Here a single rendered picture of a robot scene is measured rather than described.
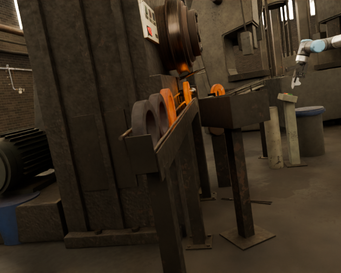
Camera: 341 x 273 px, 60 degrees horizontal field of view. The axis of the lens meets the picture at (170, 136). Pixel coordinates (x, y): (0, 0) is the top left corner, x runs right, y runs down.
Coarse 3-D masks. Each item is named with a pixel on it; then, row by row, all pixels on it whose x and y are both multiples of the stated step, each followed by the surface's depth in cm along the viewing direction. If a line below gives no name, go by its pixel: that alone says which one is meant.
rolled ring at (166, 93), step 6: (162, 90) 119; (168, 90) 120; (168, 96) 118; (168, 102) 116; (168, 108) 114; (174, 108) 130; (168, 114) 114; (174, 114) 129; (174, 120) 127; (174, 126) 123
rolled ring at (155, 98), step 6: (150, 96) 101; (156, 96) 100; (162, 96) 108; (156, 102) 98; (162, 102) 107; (156, 108) 97; (162, 108) 110; (156, 114) 97; (162, 114) 111; (162, 120) 112; (168, 120) 113; (162, 126) 111; (168, 126) 112; (162, 132) 100
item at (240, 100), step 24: (216, 96) 148; (240, 96) 123; (264, 96) 128; (216, 120) 133; (240, 120) 124; (264, 120) 129; (240, 144) 140; (240, 168) 141; (240, 192) 142; (240, 216) 145; (240, 240) 144; (264, 240) 141
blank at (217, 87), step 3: (216, 84) 232; (219, 84) 234; (213, 87) 231; (216, 87) 231; (219, 87) 234; (222, 87) 237; (213, 90) 229; (216, 90) 231; (219, 90) 237; (222, 90) 237; (216, 93) 231; (219, 93) 238; (222, 93) 237
